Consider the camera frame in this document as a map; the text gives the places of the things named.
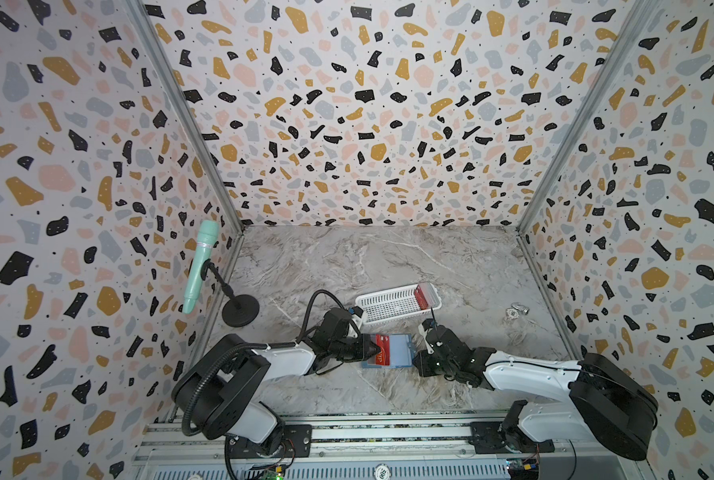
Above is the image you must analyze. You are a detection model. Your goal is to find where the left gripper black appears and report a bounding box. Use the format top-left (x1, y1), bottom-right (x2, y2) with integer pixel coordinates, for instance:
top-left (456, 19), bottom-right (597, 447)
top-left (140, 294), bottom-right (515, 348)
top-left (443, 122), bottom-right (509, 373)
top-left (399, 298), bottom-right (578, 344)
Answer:
top-left (331, 333), bottom-right (383, 361)

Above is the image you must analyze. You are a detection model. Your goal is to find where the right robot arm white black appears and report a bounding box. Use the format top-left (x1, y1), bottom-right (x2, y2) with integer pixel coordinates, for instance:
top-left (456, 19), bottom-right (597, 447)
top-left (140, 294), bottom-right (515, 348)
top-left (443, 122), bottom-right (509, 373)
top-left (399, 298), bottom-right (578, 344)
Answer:
top-left (413, 318), bottom-right (658, 461)

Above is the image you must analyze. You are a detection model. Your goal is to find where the stack of red cards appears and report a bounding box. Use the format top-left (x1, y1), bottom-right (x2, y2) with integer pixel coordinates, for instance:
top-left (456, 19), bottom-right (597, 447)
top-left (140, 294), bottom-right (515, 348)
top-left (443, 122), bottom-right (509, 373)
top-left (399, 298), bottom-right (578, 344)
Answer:
top-left (413, 284), bottom-right (433, 310)

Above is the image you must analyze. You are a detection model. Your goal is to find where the small silver metal object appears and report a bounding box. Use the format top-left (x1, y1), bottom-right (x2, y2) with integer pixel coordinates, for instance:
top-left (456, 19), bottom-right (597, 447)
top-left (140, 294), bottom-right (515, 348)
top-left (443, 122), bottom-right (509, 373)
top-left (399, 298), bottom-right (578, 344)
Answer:
top-left (505, 303), bottom-right (530, 319)

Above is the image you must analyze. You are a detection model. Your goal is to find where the black corrugated cable hose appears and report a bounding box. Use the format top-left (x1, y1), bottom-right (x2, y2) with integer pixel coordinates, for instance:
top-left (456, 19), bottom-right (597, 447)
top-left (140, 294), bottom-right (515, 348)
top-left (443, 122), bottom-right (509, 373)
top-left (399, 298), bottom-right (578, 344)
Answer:
top-left (179, 289), bottom-right (349, 438)

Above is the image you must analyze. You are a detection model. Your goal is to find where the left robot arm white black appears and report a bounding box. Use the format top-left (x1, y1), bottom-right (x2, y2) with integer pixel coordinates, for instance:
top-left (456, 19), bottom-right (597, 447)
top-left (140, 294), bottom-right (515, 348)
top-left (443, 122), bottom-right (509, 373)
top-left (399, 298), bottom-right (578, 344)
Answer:
top-left (172, 307), bottom-right (382, 457)

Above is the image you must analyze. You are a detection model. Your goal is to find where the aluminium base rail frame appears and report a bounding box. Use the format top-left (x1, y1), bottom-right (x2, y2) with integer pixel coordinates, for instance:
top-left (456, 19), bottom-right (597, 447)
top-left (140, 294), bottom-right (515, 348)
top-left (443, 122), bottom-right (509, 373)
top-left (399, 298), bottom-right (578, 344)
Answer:
top-left (129, 411), bottom-right (655, 479)

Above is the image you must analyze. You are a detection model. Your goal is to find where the mint green microphone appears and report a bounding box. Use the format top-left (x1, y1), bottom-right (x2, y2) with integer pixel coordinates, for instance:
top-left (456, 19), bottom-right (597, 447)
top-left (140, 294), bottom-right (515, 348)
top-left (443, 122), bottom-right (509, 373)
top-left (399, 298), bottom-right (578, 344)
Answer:
top-left (182, 220), bottom-right (220, 314)

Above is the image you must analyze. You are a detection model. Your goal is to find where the white plastic mesh basket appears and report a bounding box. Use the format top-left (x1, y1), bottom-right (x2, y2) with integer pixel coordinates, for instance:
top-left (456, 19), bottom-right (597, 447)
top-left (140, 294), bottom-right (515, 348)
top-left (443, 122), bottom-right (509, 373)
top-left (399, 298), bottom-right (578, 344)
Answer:
top-left (355, 282), bottom-right (442, 326)

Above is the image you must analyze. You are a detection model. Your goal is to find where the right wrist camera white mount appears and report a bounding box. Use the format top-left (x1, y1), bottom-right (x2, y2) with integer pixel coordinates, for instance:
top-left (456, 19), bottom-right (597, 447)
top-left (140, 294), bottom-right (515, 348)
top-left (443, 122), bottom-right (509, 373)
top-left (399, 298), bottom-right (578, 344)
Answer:
top-left (418, 318), bottom-right (437, 355)

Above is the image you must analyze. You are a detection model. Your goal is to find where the black microphone stand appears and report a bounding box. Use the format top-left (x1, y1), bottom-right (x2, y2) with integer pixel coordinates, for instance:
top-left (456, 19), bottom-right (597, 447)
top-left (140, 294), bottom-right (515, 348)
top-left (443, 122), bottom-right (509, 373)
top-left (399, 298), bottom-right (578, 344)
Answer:
top-left (201, 260), bottom-right (260, 328)

